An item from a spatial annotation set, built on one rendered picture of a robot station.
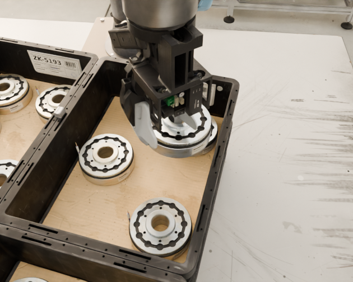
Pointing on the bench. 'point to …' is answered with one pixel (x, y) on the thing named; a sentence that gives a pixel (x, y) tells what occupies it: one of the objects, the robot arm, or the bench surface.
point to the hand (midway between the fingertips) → (158, 128)
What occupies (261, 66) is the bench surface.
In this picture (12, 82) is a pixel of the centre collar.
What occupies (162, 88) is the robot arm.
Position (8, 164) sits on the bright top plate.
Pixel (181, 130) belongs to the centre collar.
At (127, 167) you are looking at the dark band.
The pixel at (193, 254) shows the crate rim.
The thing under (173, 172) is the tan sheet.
